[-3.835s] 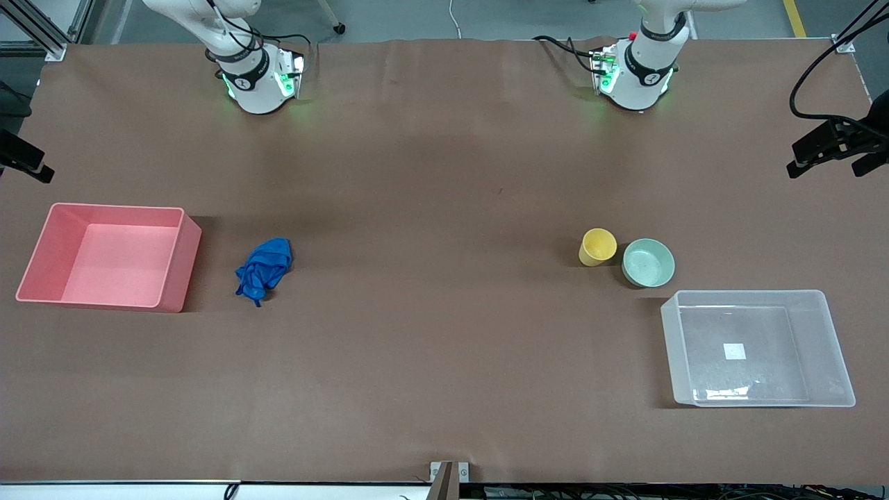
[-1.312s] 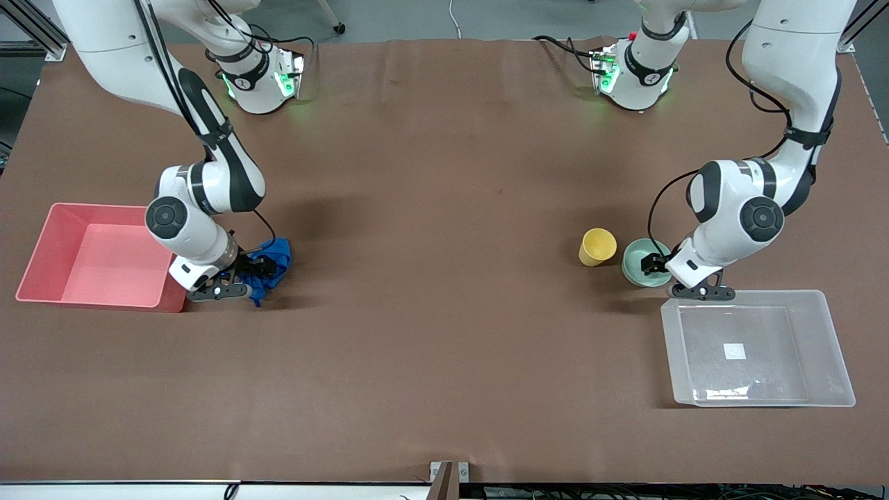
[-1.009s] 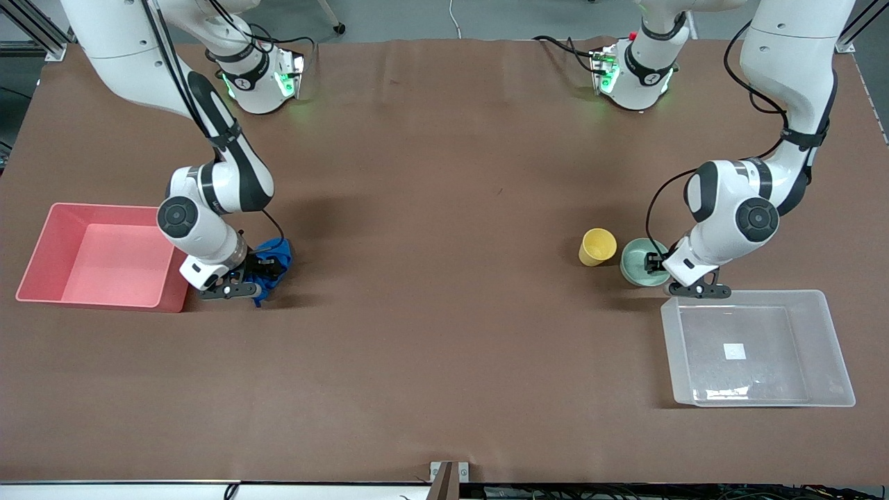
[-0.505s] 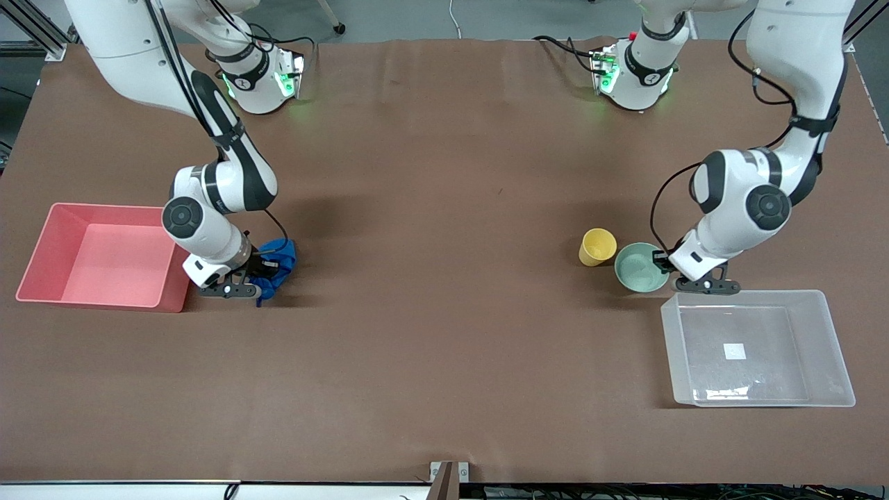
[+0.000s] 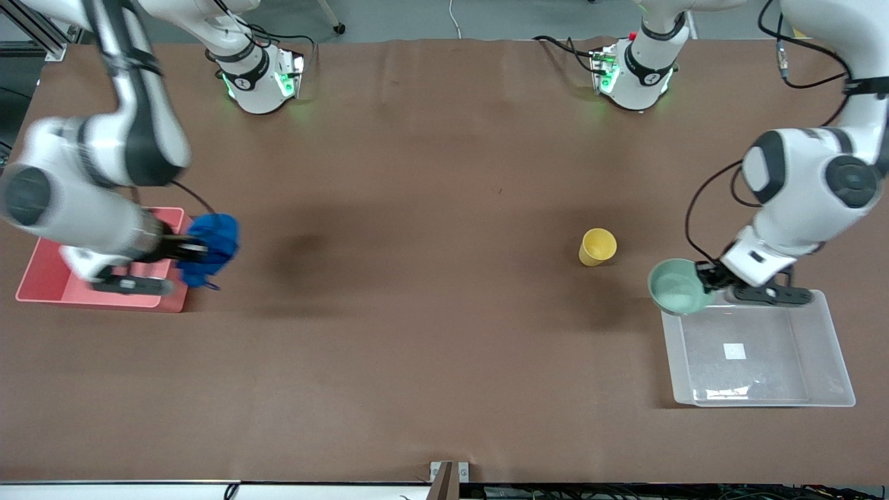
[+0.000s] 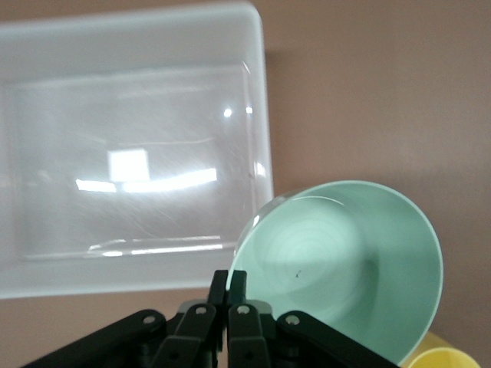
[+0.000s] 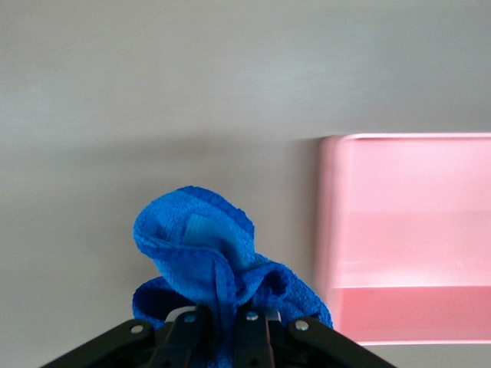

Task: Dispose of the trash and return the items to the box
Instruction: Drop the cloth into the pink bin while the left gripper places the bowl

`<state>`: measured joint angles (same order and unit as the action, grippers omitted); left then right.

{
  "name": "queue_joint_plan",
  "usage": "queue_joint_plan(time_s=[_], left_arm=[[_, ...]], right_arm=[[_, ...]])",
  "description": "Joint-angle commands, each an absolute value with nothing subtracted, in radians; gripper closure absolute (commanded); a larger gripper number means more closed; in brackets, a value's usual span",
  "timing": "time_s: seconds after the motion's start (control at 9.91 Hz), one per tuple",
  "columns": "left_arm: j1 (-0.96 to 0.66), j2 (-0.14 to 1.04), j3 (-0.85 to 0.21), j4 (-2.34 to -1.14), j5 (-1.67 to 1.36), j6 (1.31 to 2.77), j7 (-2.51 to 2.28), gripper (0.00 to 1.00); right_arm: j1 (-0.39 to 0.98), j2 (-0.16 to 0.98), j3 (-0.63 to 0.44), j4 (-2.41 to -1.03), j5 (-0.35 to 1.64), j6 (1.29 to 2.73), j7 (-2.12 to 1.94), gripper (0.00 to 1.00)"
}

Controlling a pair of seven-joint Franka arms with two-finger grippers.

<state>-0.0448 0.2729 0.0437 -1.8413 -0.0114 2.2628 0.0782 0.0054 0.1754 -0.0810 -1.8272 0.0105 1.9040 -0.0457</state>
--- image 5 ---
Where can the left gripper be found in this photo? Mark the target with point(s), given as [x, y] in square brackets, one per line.
[710, 275]

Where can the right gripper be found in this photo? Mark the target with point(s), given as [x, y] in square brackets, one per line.
[171, 248]

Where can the blue cloth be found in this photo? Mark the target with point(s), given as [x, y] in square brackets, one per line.
[215, 239]

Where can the mint green bowl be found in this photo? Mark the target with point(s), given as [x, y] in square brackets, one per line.
[677, 288]

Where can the yellow plastic cup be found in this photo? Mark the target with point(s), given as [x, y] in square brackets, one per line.
[597, 248]

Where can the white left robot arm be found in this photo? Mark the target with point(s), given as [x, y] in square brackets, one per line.
[799, 194]

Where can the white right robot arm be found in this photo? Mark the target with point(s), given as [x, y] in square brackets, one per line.
[83, 208]

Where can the clear plastic box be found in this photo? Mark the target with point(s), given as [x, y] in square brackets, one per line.
[753, 361]

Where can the connector box with green lights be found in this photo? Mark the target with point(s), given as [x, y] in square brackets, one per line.
[292, 73]
[604, 69]

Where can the white square sticker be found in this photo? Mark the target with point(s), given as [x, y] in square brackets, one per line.
[735, 351]

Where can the pink plastic bin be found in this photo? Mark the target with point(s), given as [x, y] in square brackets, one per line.
[42, 285]

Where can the brown table cover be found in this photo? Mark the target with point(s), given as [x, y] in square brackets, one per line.
[444, 312]

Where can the black caster wheel leg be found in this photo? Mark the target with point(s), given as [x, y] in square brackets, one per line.
[338, 28]

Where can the aluminium frame profile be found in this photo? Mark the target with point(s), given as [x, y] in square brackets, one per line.
[42, 35]

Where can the metal table edge bracket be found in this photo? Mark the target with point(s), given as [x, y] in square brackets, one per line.
[448, 479]

